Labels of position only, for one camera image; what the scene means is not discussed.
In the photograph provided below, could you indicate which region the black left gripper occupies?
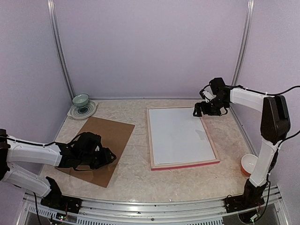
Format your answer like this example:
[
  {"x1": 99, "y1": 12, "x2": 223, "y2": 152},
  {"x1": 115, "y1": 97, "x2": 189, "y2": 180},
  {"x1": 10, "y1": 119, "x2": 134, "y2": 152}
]
[{"x1": 79, "y1": 147, "x2": 116, "y2": 169}]

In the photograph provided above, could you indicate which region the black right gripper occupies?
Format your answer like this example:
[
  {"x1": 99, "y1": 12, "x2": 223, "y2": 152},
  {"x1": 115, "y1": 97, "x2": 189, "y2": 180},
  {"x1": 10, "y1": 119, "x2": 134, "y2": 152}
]
[{"x1": 193, "y1": 96, "x2": 228, "y2": 117}]

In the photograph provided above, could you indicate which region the brown backing board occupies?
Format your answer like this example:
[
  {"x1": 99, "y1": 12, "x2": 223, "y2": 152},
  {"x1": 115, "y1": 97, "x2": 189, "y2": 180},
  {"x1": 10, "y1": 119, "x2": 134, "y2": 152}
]
[{"x1": 58, "y1": 117, "x2": 135, "y2": 188}]

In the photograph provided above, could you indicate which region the red and dark photo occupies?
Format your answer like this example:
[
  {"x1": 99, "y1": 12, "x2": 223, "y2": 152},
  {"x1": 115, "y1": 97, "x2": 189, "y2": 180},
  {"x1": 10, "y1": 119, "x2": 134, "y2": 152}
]
[{"x1": 148, "y1": 108, "x2": 217, "y2": 165}]

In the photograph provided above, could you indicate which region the wooden picture frame pink edge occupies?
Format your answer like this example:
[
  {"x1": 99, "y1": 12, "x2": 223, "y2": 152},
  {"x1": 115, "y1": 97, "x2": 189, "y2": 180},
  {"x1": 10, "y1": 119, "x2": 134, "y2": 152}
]
[{"x1": 146, "y1": 106, "x2": 221, "y2": 171}]

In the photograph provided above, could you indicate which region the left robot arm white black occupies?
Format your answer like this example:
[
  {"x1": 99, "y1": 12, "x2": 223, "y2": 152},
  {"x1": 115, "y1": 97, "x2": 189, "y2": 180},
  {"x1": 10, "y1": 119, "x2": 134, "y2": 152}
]
[{"x1": 0, "y1": 129, "x2": 117, "y2": 209}]

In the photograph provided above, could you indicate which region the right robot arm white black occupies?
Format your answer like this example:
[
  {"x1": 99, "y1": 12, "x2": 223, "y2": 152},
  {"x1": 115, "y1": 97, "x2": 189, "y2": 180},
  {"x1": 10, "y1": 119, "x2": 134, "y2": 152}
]
[{"x1": 193, "y1": 84, "x2": 291, "y2": 208}]

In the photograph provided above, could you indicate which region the pale green patterned plate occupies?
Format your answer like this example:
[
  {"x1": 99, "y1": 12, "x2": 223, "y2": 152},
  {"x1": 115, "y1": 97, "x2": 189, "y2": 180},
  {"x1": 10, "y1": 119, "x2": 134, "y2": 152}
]
[{"x1": 67, "y1": 100, "x2": 98, "y2": 120}]

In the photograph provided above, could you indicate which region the green ceramic bowl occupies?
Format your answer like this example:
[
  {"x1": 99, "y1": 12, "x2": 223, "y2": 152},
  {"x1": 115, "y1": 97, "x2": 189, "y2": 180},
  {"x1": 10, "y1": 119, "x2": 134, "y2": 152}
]
[{"x1": 72, "y1": 93, "x2": 90, "y2": 108}]

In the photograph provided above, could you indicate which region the orange white bowl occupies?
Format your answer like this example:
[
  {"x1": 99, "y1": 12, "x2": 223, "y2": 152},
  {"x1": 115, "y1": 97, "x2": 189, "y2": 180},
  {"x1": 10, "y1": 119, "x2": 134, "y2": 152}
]
[{"x1": 240, "y1": 154, "x2": 258, "y2": 177}]

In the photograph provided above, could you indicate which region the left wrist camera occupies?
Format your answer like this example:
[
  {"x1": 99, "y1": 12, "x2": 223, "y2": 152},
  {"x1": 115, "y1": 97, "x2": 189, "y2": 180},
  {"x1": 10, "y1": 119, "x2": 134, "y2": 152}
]
[{"x1": 77, "y1": 132, "x2": 102, "y2": 154}]

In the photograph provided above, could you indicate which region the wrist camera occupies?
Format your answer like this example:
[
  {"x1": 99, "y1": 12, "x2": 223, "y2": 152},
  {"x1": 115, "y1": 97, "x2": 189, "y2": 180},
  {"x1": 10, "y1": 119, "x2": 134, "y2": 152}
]
[
  {"x1": 77, "y1": 132, "x2": 102, "y2": 154},
  {"x1": 209, "y1": 77, "x2": 226, "y2": 95}
]

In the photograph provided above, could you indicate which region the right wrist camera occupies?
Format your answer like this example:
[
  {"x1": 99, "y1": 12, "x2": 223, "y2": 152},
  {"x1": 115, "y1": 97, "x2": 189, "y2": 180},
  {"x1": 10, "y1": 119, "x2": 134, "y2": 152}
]
[{"x1": 209, "y1": 77, "x2": 226, "y2": 95}]

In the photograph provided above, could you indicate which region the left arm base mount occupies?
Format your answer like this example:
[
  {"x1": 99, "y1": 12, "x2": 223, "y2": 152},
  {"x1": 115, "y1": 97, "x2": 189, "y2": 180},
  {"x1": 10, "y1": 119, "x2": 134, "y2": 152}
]
[{"x1": 41, "y1": 195, "x2": 82, "y2": 214}]

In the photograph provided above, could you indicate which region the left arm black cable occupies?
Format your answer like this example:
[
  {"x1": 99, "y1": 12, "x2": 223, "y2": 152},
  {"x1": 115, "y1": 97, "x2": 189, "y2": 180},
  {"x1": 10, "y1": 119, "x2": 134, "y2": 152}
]
[{"x1": 32, "y1": 191, "x2": 43, "y2": 225}]

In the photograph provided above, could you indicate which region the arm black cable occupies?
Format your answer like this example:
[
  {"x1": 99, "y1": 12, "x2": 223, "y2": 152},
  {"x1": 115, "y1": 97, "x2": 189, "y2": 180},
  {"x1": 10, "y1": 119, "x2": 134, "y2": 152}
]
[
  {"x1": 239, "y1": 84, "x2": 300, "y2": 141},
  {"x1": 32, "y1": 191, "x2": 43, "y2": 225}
]

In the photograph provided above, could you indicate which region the right aluminium corner post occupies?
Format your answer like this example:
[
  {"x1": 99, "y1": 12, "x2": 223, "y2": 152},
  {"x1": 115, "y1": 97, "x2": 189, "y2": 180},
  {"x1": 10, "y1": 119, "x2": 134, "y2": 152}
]
[{"x1": 231, "y1": 0, "x2": 255, "y2": 86}]

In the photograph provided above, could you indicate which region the aluminium corner post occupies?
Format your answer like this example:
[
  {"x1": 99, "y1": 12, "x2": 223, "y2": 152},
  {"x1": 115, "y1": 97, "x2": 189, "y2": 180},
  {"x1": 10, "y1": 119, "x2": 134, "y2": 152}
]
[
  {"x1": 231, "y1": 0, "x2": 255, "y2": 86},
  {"x1": 47, "y1": 0, "x2": 75, "y2": 100}
]

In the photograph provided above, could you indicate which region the aluminium front rail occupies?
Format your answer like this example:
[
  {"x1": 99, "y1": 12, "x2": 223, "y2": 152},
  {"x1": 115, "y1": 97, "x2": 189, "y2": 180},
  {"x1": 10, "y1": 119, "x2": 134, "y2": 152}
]
[{"x1": 16, "y1": 185, "x2": 289, "y2": 225}]

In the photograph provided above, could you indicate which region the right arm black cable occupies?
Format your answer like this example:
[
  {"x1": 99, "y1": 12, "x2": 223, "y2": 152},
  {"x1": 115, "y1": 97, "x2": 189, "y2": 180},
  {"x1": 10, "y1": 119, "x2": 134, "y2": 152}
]
[{"x1": 239, "y1": 84, "x2": 300, "y2": 141}]

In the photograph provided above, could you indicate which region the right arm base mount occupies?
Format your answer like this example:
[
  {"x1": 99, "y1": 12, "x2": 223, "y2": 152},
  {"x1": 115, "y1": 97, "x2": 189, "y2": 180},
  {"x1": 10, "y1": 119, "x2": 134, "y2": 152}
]
[{"x1": 224, "y1": 179, "x2": 267, "y2": 213}]

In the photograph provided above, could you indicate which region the left aluminium corner post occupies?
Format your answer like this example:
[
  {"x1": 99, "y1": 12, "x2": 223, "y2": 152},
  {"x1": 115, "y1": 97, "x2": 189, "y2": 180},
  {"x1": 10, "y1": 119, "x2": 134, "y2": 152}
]
[{"x1": 47, "y1": 0, "x2": 75, "y2": 100}]

